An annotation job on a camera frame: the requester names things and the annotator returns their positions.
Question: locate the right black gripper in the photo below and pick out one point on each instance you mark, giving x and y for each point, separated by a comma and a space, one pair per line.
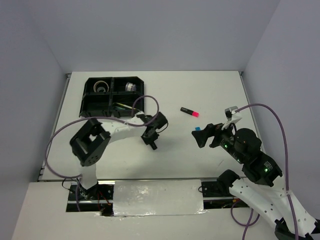
200, 135

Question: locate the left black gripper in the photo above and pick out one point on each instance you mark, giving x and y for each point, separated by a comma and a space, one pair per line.
148, 141

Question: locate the pink highlighter marker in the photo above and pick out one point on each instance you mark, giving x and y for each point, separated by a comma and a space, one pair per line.
189, 112

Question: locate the yellow thin pen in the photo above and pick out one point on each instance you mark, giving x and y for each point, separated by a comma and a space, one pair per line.
124, 106

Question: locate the blue ballpoint pen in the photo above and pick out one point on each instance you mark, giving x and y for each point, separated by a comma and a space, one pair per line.
117, 108

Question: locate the small clear tape roll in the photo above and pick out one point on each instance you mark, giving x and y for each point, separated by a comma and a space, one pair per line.
102, 89

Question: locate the large clear tape roll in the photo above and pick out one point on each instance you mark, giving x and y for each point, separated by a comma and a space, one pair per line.
100, 83

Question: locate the orange highlighter marker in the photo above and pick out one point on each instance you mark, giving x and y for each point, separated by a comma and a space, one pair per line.
153, 146

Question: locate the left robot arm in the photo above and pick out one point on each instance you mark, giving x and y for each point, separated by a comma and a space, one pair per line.
91, 140

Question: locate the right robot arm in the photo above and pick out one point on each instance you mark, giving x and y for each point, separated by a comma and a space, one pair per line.
267, 195

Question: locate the black four-compartment organizer tray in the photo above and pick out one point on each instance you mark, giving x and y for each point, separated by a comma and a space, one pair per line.
101, 104

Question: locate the silver foil covered panel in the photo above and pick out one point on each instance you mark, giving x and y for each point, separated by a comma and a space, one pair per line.
157, 198

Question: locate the metal mounting rail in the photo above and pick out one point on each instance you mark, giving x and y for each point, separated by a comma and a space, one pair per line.
159, 179

